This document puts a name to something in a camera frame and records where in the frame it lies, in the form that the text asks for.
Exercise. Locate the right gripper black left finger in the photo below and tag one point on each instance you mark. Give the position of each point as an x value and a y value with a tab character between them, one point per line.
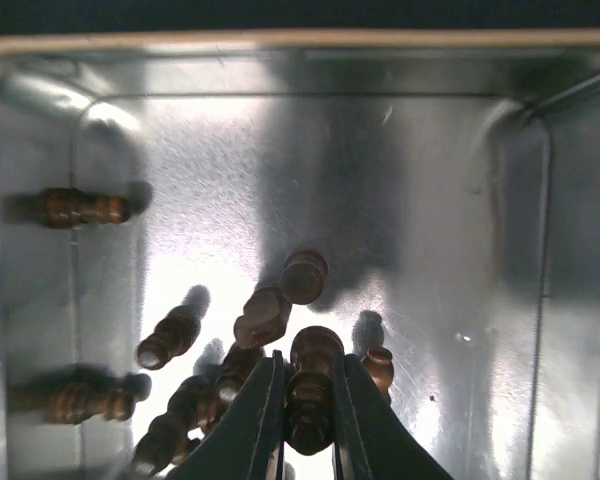
247	443

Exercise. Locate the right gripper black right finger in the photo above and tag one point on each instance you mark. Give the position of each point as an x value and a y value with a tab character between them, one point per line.
370	442

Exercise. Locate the dark wooden chess piece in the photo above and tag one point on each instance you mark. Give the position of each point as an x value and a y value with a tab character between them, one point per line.
309	404

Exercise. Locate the dark chess piece in tin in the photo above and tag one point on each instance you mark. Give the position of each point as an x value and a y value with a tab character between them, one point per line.
378	362
194	405
172	337
235	369

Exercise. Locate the dark rook in tin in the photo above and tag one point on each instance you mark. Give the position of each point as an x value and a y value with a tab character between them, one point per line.
303	277

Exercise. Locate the yellow bear metal tin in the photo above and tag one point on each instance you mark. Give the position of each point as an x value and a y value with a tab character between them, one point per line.
451	181

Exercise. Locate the dark pawn in tin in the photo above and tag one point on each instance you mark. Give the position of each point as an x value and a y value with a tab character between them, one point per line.
65	208

